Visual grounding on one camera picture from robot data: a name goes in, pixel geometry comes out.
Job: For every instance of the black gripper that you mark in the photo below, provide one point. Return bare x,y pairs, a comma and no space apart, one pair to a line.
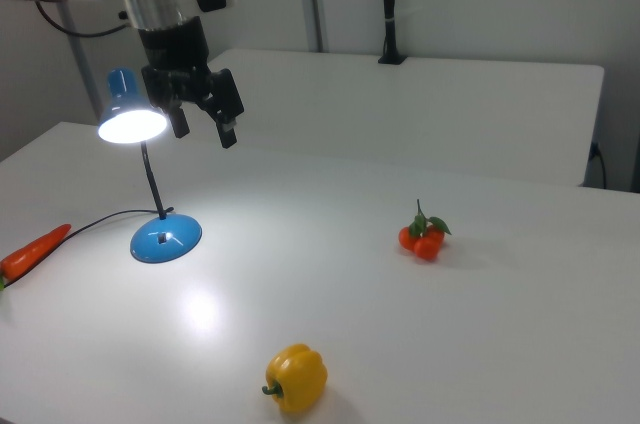
172,51

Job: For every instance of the blue gooseneck desk lamp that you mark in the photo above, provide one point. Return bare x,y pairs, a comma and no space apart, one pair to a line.
165,240

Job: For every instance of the white side table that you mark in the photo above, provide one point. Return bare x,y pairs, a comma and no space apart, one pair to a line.
400,109

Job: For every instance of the black pole with clamp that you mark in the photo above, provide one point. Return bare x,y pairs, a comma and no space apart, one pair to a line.
389,4

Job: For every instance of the orange toy carrot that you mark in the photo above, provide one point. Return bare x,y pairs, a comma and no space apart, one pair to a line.
35,250

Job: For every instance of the yellow toy bell pepper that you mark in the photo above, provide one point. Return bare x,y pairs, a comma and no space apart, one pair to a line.
297,376

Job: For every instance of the grey slim wall frame post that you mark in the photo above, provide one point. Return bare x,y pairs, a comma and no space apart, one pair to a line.
80,69

